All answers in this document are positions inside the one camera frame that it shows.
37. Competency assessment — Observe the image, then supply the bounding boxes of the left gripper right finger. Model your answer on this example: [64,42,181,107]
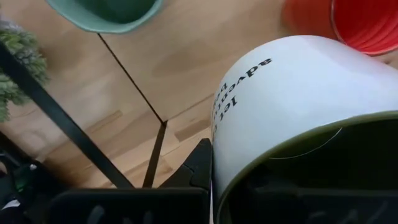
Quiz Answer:
[223,174,290,224]

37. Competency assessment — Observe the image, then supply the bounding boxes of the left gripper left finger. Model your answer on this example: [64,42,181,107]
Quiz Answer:
[159,138,214,191]

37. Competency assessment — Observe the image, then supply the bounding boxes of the olive green mug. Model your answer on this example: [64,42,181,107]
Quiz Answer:
[210,34,398,224]

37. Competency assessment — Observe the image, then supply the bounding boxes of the teal mug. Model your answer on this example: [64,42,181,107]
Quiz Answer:
[45,0,164,34]

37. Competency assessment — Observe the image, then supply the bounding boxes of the red mug white handle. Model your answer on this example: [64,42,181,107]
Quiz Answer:
[281,0,398,57]

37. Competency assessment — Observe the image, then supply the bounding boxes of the wooden shelf black legs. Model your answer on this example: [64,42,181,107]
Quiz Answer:
[98,0,398,189]

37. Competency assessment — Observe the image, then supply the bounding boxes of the artificial plant patterned pot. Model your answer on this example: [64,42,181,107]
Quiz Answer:
[0,18,50,122]

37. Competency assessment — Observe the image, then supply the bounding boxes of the black aluminium table frame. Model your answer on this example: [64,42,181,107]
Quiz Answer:
[0,42,135,190]

